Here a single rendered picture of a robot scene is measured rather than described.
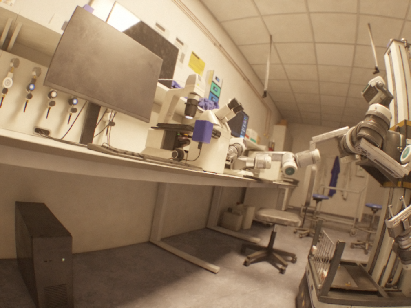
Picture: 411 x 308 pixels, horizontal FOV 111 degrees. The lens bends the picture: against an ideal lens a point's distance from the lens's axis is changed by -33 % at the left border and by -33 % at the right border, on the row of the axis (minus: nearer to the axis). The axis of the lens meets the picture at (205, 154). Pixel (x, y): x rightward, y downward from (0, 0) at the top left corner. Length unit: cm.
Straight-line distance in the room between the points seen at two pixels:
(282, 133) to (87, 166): 525
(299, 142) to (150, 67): 619
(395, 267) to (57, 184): 192
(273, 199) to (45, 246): 315
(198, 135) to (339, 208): 618
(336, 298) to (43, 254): 116
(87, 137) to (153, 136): 44
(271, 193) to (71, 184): 286
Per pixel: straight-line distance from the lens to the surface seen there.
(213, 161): 100
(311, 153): 137
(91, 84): 86
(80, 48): 88
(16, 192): 134
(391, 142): 118
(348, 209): 683
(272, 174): 329
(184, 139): 116
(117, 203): 164
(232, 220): 291
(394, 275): 130
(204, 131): 87
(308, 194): 182
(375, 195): 693
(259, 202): 352
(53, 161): 50
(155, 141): 119
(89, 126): 93
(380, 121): 97
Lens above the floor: 77
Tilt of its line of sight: 4 degrees up
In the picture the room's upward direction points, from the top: 11 degrees clockwise
